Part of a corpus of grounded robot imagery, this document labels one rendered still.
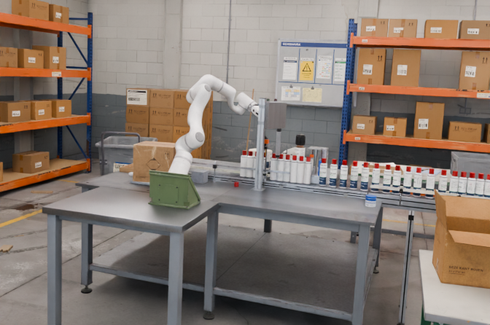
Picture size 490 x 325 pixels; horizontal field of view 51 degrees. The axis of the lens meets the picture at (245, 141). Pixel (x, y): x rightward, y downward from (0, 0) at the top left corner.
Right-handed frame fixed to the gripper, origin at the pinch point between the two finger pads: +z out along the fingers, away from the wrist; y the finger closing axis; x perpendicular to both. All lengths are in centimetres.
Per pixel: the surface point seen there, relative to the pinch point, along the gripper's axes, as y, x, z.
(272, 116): -13.9, -9.3, 7.8
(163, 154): -59, 49, -30
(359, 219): -41, -2, 105
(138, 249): -42, 142, -22
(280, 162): -0.4, 20.6, 26.5
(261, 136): -17.1, 7.0, 10.0
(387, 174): 20, -17, 91
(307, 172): 5.1, 14.8, 46.4
